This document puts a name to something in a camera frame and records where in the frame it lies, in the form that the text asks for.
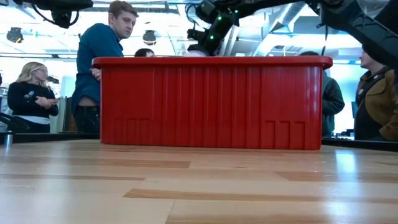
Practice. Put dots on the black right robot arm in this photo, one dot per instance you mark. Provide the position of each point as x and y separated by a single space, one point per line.
373 34

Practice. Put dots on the red plastic bin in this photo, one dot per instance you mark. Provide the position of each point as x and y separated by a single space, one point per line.
202 99

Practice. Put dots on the black ceiling spotlight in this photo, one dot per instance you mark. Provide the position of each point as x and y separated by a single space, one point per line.
14 35
149 37

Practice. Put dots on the silver metal cylinder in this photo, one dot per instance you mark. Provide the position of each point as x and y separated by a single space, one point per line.
8 138

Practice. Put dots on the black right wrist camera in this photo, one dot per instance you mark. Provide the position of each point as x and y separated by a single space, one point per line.
195 34

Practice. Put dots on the smooth silver ventilation duct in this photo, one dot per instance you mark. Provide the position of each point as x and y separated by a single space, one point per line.
284 15

